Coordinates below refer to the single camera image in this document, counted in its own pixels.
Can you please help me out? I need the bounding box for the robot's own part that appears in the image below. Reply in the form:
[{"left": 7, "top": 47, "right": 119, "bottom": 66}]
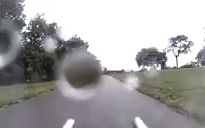
[
  {"left": 62, "top": 118, "right": 76, "bottom": 128},
  {"left": 133, "top": 116, "right": 149, "bottom": 128}
]

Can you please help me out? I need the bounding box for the dense wood of trees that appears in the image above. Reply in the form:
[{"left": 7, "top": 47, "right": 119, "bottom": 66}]
[{"left": 0, "top": 0, "right": 103, "bottom": 85}]

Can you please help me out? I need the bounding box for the grey asphalt road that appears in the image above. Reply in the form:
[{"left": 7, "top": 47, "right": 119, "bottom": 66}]
[{"left": 0, "top": 73, "right": 205, "bottom": 128}]

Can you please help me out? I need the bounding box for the broad dark tree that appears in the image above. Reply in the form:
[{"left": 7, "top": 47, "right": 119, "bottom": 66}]
[{"left": 135, "top": 46, "right": 169, "bottom": 71}]

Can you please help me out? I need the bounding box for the tall thin-trunk tree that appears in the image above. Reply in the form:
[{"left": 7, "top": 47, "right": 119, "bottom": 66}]
[{"left": 165, "top": 34, "right": 195, "bottom": 69}]

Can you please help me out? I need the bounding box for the grass verge beside wood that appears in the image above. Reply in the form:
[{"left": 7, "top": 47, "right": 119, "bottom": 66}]
[{"left": 0, "top": 79, "right": 60, "bottom": 113}]

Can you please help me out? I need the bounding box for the open grass field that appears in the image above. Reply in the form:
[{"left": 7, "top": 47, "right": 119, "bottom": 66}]
[{"left": 109, "top": 66, "right": 205, "bottom": 128}]

